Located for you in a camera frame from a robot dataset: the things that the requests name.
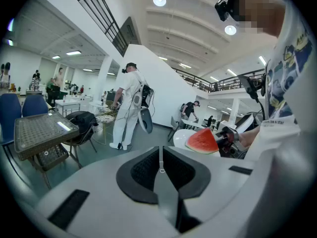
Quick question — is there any black chest-mounted device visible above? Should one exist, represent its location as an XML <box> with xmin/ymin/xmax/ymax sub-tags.
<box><xmin>237</xmin><ymin>73</ymin><xmax>267</xmax><ymax>104</ymax></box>

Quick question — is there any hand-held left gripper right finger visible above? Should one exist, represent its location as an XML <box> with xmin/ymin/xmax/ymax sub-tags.
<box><xmin>162</xmin><ymin>146</ymin><xmax>211</xmax><ymax>200</ymax></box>

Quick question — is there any round white plate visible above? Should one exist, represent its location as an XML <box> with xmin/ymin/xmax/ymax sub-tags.
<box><xmin>172</xmin><ymin>129</ymin><xmax>221</xmax><ymax>157</ymax></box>

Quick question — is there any person's right forearm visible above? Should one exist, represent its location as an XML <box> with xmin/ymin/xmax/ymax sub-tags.
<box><xmin>238</xmin><ymin>129</ymin><xmax>261</xmax><ymax>148</ymax></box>

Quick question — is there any grey shell chair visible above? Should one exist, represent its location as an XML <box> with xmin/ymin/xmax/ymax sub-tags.
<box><xmin>137</xmin><ymin>107</ymin><xmax>154</xmax><ymax>134</ymax></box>

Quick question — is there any red watermelon slice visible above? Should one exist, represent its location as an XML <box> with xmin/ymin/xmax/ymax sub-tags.
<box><xmin>185</xmin><ymin>128</ymin><xmax>219</xmax><ymax>155</ymax></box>

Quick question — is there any person's white printed t-shirt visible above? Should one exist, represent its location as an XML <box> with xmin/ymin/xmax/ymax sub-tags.
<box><xmin>244</xmin><ymin>0</ymin><xmax>317</xmax><ymax>238</ymax></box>

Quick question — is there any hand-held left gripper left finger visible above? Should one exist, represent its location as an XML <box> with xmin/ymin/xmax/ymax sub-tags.
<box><xmin>115</xmin><ymin>146</ymin><xmax>159</xmax><ymax>205</ymax></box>

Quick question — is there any round white table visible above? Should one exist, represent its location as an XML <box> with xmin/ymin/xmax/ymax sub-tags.
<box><xmin>89</xmin><ymin>101</ymin><xmax>109</xmax><ymax>114</ymax></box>

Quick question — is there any gold wire chair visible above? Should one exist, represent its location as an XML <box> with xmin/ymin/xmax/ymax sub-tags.
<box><xmin>95</xmin><ymin>100</ymin><xmax>119</xmax><ymax>146</ymax></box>

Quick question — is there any dark metal-leg chair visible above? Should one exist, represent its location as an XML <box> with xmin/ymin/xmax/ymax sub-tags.
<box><xmin>62</xmin><ymin>122</ymin><xmax>99</xmax><ymax>169</ymax></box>

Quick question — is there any black head-mounted camera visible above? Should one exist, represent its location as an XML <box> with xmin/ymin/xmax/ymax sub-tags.
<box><xmin>214</xmin><ymin>0</ymin><xmax>248</xmax><ymax>22</ymax></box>

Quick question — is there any glass table with patterned base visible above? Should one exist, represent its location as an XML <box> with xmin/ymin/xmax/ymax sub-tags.
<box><xmin>14</xmin><ymin>112</ymin><xmax>84</xmax><ymax>190</ymax></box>

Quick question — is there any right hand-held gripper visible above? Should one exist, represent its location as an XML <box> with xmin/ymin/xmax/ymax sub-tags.
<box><xmin>214</xmin><ymin>113</ymin><xmax>256</xmax><ymax>160</ymax></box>

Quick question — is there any white square table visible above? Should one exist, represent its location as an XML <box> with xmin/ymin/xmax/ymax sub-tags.
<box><xmin>54</xmin><ymin>99</ymin><xmax>82</xmax><ymax>117</ymax></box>

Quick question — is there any black bag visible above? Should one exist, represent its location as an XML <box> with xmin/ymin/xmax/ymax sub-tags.
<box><xmin>65</xmin><ymin>111</ymin><xmax>99</xmax><ymax>144</ymax></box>

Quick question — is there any black balcony railing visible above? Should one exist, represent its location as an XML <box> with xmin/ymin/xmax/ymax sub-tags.
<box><xmin>172</xmin><ymin>67</ymin><xmax>266</xmax><ymax>93</ymax></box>

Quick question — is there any blue shell chair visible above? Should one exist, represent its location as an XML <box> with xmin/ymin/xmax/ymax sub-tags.
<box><xmin>0</xmin><ymin>93</ymin><xmax>23</xmax><ymax>147</ymax></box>
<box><xmin>21</xmin><ymin>94</ymin><xmax>50</xmax><ymax>118</ymax></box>

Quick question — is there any white rectangular table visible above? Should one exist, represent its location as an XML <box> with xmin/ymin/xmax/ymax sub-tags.
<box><xmin>181</xmin><ymin>119</ymin><xmax>206</xmax><ymax>130</ymax></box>

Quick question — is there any grey chair with black legs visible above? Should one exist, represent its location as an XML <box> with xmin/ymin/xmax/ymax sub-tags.
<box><xmin>167</xmin><ymin>116</ymin><xmax>181</xmax><ymax>142</ymax></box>

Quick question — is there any white column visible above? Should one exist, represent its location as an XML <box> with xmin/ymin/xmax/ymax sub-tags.
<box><xmin>94</xmin><ymin>55</ymin><xmax>114</xmax><ymax>102</ymax></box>

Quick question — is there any person's head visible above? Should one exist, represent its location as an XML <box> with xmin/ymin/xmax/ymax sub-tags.
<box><xmin>232</xmin><ymin>0</ymin><xmax>287</xmax><ymax>38</ymax></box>

